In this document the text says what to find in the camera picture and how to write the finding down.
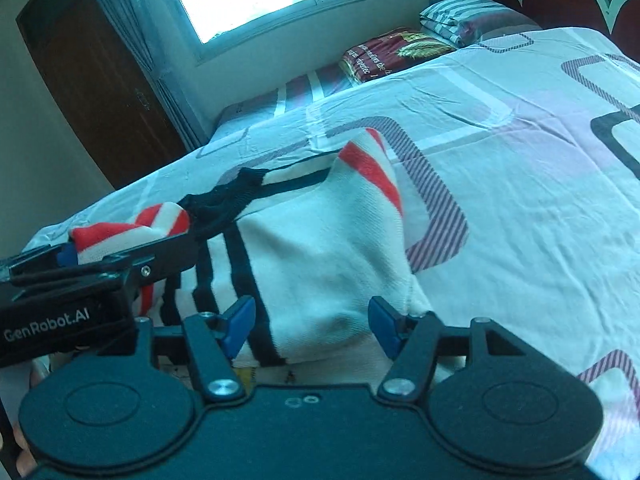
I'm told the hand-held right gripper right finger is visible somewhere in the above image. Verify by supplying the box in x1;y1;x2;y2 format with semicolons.
367;296;546;403

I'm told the mattress with striped sheet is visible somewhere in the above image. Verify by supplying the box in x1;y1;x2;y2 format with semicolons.
212;62;358;143

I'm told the maroon printed pillow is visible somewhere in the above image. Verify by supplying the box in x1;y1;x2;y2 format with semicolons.
339;27;458;86

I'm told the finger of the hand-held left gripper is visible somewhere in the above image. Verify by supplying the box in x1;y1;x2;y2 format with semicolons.
0;242;78;280
10;232;202;295

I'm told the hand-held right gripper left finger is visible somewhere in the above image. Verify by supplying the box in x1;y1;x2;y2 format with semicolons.
134;295;257;403

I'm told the patterned bed sheet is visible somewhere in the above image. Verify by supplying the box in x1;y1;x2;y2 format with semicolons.
20;27;640;480

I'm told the striped knit sweater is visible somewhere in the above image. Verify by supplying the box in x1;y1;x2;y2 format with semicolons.
67;127;436;368

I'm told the brown wooden door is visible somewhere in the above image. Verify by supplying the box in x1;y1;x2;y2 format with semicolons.
16;0;188;191

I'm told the striped pillow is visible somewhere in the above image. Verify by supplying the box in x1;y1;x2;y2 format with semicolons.
419;0;543;50

